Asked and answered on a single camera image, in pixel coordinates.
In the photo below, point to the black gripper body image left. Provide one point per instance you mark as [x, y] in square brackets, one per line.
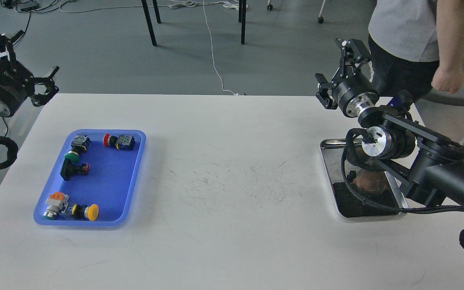
[15, 88]

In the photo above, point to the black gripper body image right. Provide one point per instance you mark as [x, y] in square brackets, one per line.
[353, 92]

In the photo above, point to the person's bare forearm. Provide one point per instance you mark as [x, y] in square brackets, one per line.
[450, 34]

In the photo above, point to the silver metal tray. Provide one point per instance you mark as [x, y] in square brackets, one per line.
[379, 187]

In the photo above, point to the blue plastic tray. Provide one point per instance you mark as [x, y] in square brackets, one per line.
[109, 183]

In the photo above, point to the person's bare hand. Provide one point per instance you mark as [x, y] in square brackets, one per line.
[448, 79]

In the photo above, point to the person in grey shirt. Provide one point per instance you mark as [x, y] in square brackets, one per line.
[404, 46]

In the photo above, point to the black table leg right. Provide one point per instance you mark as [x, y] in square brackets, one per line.
[242, 6]

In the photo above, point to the black table leg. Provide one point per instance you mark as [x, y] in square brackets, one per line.
[156, 9]
[242, 6]

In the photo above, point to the black table leg left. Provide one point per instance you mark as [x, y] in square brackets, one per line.
[156, 9]

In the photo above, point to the green push button switch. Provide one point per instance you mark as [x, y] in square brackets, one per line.
[79, 145]

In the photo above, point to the black red switch block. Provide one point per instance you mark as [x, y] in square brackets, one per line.
[69, 169]

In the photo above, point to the red push button switch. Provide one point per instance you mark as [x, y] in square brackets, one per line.
[121, 142]

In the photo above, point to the orange grey selector switch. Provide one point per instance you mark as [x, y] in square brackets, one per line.
[57, 204]

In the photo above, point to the yellow push button switch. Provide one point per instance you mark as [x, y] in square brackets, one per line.
[78, 212]

